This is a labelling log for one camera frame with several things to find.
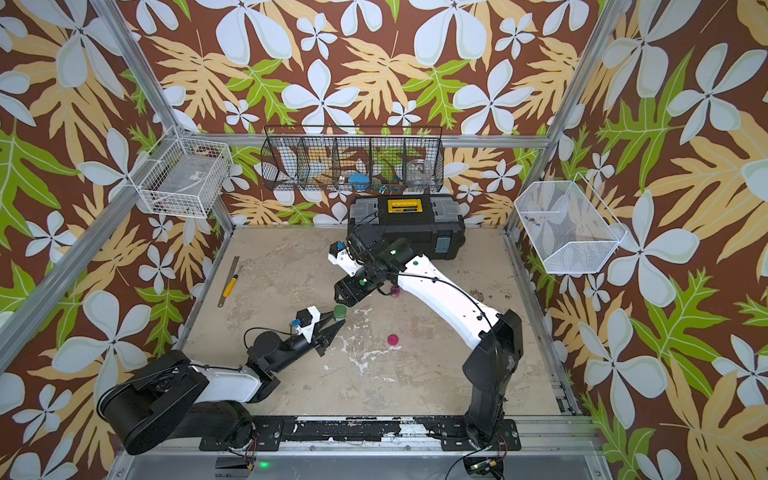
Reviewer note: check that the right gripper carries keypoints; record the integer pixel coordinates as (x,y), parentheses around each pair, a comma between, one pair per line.
(349,292)

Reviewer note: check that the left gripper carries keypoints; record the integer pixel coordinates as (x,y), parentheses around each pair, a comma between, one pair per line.
(324,337)

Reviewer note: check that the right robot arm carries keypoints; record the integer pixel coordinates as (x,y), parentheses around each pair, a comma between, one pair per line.
(495,338)

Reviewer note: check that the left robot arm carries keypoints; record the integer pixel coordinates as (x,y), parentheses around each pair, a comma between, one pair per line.
(174,397)

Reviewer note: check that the black toolbox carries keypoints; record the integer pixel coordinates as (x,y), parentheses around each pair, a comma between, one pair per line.
(432,223)

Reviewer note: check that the blue object in basket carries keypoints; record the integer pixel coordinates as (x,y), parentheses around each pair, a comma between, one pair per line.
(359,182)

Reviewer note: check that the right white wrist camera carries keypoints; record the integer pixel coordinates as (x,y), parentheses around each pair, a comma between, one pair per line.
(339,256)

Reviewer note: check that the yellow handled metal file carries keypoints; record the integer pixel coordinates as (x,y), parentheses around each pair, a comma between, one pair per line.
(230,283)

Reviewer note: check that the black wire basket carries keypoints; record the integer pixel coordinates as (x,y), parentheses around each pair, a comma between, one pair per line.
(396,159)

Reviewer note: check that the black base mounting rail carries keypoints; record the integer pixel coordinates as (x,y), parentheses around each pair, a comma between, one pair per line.
(275,433)

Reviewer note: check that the white wire basket left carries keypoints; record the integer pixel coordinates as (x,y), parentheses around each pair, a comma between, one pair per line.
(182,175)

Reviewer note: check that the white wire basket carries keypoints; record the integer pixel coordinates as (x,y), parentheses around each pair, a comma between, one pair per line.
(182,175)
(571,228)

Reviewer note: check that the white wire basket right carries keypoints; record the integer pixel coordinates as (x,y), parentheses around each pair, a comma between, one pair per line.
(571,228)

